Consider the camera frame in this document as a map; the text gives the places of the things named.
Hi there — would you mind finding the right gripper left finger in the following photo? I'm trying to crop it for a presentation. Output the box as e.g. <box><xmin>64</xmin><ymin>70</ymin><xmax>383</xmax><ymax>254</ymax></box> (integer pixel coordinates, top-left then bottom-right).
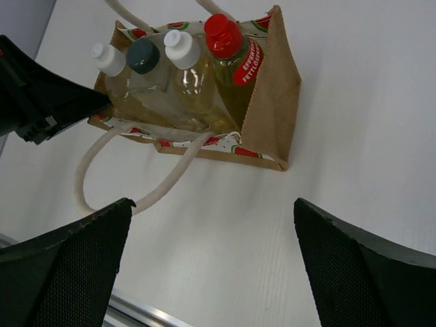
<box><xmin>1</xmin><ymin>198</ymin><xmax>136</xmax><ymax>326</ymax></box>

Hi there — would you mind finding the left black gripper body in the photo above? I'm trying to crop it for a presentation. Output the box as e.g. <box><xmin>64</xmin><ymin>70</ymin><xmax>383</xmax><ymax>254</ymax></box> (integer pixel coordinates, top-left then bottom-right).
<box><xmin>1</xmin><ymin>35</ymin><xmax>111</xmax><ymax>144</ymax></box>

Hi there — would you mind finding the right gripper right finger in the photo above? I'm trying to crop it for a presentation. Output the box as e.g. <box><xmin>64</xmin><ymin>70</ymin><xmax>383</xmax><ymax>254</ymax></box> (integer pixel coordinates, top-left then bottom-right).
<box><xmin>294</xmin><ymin>198</ymin><xmax>435</xmax><ymax>326</ymax></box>

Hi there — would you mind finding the white cap amber bottle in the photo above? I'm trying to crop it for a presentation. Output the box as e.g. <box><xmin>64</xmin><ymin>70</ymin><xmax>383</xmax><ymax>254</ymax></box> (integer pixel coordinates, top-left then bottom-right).
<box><xmin>91</xmin><ymin>43</ymin><xmax>135</xmax><ymax>114</ymax></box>
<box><xmin>163</xmin><ymin>29</ymin><xmax>225</xmax><ymax>133</ymax></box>

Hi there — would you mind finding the burlap watermelon canvas bag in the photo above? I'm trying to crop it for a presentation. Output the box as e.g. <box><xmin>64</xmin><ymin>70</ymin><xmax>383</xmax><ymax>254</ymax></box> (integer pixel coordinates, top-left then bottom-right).
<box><xmin>73</xmin><ymin>1</ymin><xmax>301</xmax><ymax>215</ymax></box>

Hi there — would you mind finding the grey cap clear bottle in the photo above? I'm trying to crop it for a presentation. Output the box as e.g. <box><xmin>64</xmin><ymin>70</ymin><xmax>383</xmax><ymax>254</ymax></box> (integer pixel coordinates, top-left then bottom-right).
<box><xmin>125</xmin><ymin>38</ymin><xmax>187</xmax><ymax>126</ymax></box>

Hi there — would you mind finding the red cap yellow bottle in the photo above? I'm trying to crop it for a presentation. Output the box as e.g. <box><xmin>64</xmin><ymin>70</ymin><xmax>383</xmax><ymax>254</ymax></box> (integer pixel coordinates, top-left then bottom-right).
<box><xmin>204</xmin><ymin>14</ymin><xmax>264</xmax><ymax>127</ymax></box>

